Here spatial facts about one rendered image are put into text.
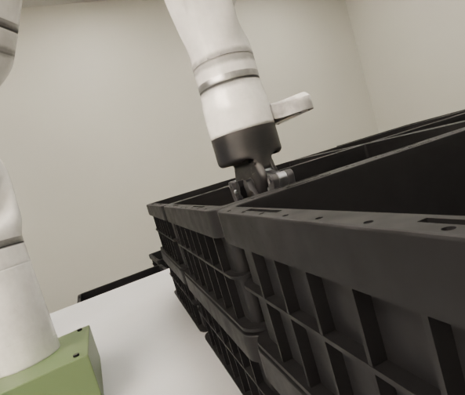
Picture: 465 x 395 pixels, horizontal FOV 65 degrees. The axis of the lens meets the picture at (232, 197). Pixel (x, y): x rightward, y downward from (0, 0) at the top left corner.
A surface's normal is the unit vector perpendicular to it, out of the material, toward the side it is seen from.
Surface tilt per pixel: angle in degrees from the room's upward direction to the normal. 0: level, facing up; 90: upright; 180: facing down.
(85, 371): 90
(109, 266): 90
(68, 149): 90
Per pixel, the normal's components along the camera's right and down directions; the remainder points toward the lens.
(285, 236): -0.91, 0.29
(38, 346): 0.78, -0.24
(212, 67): -0.36, 0.18
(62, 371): 0.37, -0.03
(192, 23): -0.33, 0.39
